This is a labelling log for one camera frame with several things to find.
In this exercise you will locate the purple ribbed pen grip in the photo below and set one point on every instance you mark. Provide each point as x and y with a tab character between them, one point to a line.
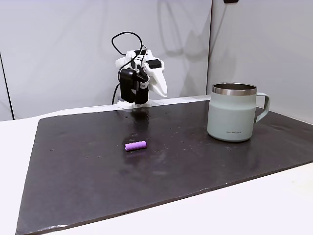
135	146

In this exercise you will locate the pale green steel-rimmed mug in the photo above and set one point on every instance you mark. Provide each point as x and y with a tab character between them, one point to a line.
230	117

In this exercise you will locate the black table mat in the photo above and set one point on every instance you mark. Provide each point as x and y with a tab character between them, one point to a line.
122	186

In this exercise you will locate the black camera box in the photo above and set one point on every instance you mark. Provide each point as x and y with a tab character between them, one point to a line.
127	84

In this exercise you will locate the small black wall fixture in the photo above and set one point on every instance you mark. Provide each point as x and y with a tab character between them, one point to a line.
230	1

